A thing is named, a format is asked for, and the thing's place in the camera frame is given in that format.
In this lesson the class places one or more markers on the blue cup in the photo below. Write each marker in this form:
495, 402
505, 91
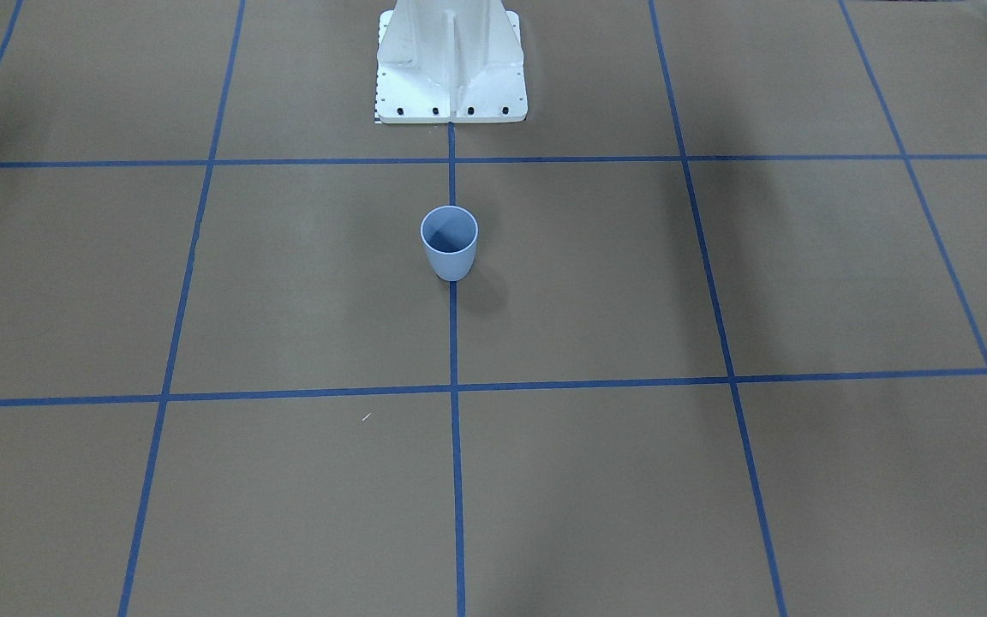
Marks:
449, 237

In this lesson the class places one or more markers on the white camera post base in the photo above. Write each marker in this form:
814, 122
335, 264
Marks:
450, 62

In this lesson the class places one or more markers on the brown paper table cover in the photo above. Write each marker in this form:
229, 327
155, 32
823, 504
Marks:
722, 351

